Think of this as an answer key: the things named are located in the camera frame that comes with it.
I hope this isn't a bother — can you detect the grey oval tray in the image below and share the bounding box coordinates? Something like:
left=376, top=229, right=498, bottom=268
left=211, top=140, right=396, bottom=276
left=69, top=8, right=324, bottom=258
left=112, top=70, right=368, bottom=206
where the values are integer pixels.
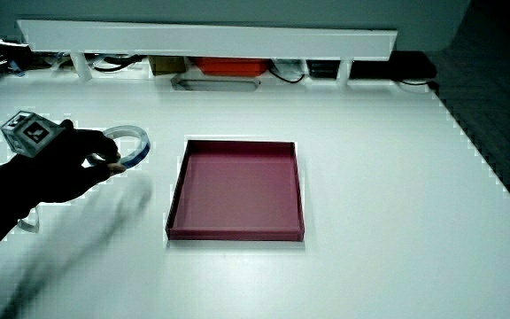
left=170, top=75, right=262, bottom=93

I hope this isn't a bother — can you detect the person's right hand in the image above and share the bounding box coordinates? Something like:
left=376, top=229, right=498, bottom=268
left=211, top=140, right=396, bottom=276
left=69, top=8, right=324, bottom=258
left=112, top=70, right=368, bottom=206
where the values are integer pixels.
left=0, top=110, right=128, bottom=205

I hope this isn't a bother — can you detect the white shelf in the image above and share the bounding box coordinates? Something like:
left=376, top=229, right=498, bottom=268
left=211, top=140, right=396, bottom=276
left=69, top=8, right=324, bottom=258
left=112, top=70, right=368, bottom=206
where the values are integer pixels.
left=15, top=19, right=398, bottom=83

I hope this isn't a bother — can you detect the blue tape roll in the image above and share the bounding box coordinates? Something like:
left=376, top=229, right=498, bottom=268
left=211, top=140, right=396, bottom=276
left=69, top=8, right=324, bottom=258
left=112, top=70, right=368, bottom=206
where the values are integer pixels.
left=87, top=124, right=152, bottom=170

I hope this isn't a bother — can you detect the red square tray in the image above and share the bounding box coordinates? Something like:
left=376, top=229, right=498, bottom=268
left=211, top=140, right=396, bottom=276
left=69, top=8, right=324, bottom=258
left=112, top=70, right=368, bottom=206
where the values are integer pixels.
left=165, top=139, right=305, bottom=243

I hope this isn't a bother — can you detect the black cable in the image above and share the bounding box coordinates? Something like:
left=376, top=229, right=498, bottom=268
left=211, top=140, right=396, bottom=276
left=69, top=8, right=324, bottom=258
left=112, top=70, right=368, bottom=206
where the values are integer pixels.
left=395, top=77, right=437, bottom=88
left=267, top=65, right=306, bottom=85
left=89, top=54, right=146, bottom=74

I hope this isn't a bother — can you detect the orange box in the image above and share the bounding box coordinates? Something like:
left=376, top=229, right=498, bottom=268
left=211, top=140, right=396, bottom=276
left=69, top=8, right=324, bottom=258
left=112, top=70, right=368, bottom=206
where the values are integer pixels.
left=191, top=56, right=270, bottom=78

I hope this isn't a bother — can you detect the black flat device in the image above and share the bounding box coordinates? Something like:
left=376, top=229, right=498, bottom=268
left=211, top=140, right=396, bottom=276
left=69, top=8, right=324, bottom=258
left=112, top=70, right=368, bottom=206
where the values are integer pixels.
left=350, top=50, right=438, bottom=82

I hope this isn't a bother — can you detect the brown cardboard box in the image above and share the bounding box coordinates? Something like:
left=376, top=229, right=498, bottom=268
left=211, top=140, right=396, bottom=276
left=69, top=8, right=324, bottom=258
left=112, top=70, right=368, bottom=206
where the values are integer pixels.
left=148, top=55, right=189, bottom=77

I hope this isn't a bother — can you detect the black box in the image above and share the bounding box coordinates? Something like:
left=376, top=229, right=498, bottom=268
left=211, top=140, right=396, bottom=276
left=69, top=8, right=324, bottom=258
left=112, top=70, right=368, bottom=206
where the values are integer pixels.
left=305, top=58, right=341, bottom=81

